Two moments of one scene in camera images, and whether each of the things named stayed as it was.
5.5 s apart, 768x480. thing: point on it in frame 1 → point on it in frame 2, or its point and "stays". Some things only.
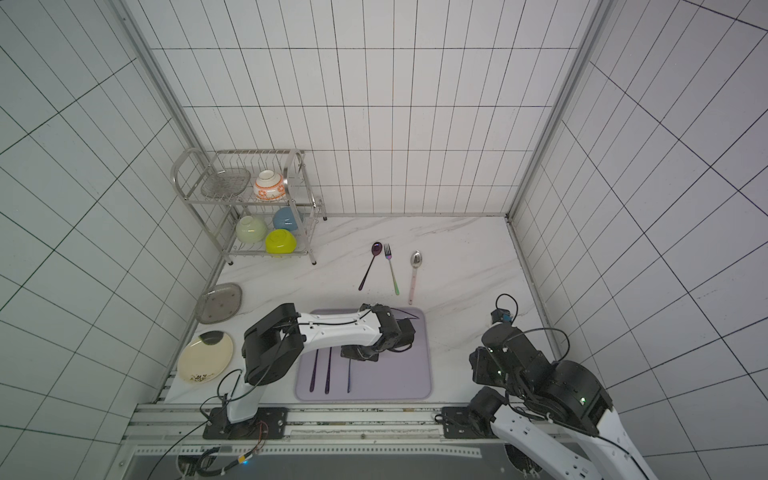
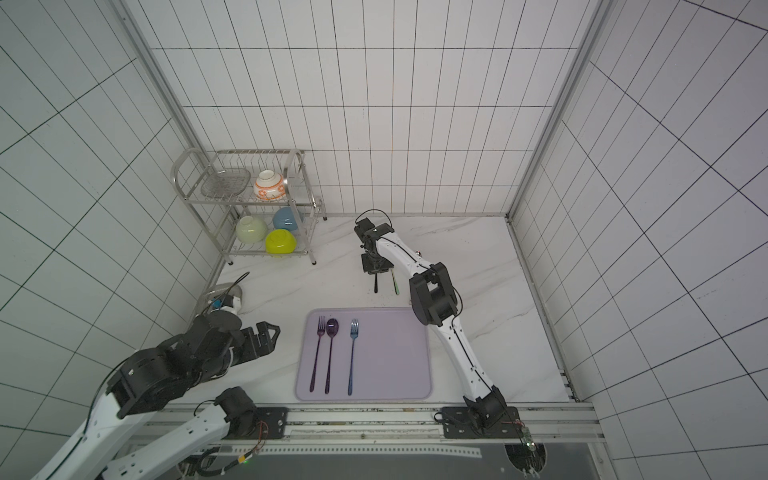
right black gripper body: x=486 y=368 → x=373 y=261
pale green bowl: x=251 y=229 stays
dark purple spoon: x=328 y=373 stays
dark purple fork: x=312 y=382 stays
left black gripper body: x=361 y=352 → x=248 y=350
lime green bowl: x=280 y=241 stays
